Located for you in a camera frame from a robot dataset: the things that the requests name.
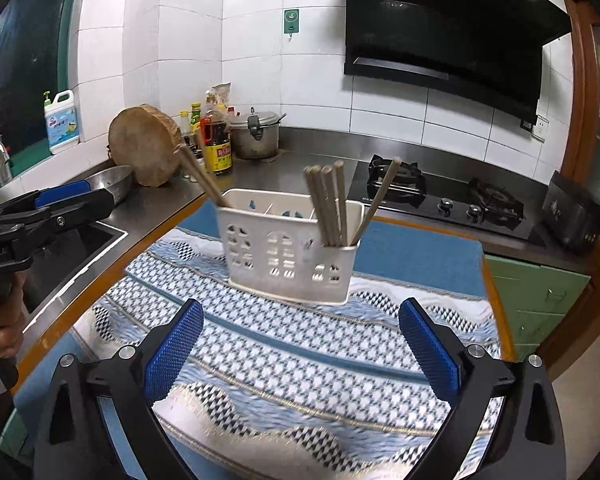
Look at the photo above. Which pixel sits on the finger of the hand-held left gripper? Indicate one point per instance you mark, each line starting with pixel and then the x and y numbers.
pixel 62 195
pixel 80 212

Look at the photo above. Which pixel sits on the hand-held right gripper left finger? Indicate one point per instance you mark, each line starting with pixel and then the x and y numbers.
pixel 175 350

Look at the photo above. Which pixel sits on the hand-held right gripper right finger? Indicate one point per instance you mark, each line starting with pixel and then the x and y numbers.
pixel 430 355

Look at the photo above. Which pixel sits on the wooden chopstick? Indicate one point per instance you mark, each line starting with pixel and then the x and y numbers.
pixel 332 205
pixel 341 205
pixel 316 205
pixel 196 180
pixel 377 200
pixel 205 180
pixel 324 205

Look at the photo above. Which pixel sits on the white plastic utensil holder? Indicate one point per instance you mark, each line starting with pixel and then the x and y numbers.
pixel 280 260

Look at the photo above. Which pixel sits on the person's left hand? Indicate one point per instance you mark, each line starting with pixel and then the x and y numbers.
pixel 10 332

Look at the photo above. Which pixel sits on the stainless steel sink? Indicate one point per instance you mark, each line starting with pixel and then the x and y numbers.
pixel 80 255

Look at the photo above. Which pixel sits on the stainless steel bowl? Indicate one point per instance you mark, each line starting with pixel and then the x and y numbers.
pixel 115 182

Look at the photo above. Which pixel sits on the dish detergent bottle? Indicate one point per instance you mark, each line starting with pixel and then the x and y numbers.
pixel 62 125

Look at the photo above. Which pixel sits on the round wooden cutting board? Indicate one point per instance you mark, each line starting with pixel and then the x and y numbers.
pixel 142 147

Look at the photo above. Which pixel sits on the blue mat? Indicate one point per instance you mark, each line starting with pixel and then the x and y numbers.
pixel 420 255

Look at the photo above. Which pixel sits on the blue white patterned cloth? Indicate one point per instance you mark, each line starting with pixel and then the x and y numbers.
pixel 290 360

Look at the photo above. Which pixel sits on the green cabinet drawers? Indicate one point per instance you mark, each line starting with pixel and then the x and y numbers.
pixel 535 300

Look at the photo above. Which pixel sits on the clear glass bottle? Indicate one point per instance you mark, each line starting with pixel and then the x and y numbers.
pixel 185 130

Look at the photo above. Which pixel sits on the green framed window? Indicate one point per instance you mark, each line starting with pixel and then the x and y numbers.
pixel 25 50

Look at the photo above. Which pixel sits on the yellow capped green bottle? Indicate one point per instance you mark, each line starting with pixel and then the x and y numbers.
pixel 196 117

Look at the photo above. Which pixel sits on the dark soy sauce bottle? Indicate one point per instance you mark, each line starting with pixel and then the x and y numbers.
pixel 217 150

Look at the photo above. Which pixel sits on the black gas stove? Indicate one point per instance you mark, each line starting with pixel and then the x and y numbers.
pixel 445 200

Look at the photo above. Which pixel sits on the metal pressure cooker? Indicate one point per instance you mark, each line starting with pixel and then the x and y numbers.
pixel 255 137

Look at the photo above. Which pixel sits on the black box appliance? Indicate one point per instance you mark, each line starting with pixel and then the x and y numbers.
pixel 572 212

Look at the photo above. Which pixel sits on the wooden glass door cabinet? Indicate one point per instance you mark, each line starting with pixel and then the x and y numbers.
pixel 587 110

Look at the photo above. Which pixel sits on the black range hood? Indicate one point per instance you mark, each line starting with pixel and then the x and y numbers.
pixel 445 35

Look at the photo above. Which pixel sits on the white wall socket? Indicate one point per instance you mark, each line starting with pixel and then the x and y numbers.
pixel 537 129

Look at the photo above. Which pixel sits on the green wall hook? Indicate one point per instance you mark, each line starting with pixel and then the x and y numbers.
pixel 291 21

